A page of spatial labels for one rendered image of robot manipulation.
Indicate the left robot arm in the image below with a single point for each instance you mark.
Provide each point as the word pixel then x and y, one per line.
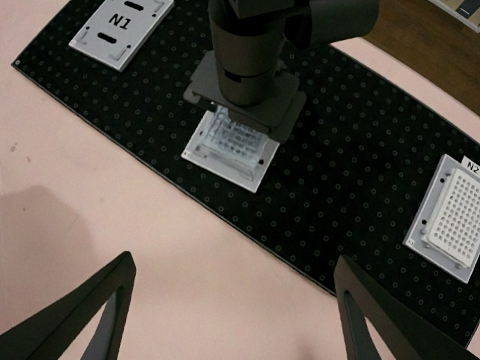
pixel 248 46

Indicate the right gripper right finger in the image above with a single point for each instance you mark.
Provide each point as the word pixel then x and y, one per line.
pixel 406 334

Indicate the white well plate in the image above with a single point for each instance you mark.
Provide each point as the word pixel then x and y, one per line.
pixel 465 212

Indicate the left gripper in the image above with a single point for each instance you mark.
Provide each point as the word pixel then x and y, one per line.
pixel 260 102

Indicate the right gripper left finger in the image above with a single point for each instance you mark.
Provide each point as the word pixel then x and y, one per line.
pixel 47 334

